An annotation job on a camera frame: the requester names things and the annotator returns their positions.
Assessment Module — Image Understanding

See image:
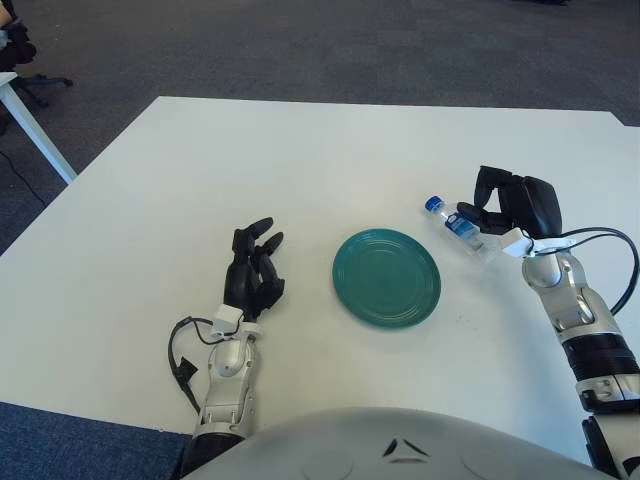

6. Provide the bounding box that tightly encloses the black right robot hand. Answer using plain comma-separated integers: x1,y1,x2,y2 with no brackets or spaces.
455,164,564,240

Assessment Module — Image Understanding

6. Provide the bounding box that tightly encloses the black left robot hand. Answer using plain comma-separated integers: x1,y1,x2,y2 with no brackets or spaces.
222,216,287,324

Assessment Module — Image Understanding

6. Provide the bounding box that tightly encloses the clear plastic water bottle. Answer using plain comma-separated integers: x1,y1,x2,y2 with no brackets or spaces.
424,195,501,264

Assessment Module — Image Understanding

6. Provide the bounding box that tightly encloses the green ribbed plate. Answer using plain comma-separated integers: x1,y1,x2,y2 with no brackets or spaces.
331,227,443,330

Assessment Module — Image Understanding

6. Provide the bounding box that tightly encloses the grey robot torso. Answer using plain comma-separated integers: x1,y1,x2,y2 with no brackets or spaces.
182,407,609,480

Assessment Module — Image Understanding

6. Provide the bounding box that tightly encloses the white desk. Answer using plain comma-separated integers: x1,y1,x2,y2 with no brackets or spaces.
0,72,78,186

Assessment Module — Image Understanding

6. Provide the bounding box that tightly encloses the black office chair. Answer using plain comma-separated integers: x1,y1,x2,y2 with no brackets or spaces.
0,19,74,109

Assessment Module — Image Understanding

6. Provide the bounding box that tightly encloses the seated person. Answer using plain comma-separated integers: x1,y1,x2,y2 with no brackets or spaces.
0,0,15,49

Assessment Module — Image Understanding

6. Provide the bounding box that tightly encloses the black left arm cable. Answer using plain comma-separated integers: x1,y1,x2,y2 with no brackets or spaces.
168,315,226,414

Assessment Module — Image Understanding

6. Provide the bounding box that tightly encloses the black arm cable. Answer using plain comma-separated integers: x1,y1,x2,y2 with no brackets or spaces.
532,227,635,316
168,315,226,414

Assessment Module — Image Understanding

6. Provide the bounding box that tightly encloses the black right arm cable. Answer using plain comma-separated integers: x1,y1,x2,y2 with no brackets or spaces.
532,227,635,316

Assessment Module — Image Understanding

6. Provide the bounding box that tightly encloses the thin black floor cable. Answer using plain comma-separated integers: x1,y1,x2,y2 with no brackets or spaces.
0,149,46,206

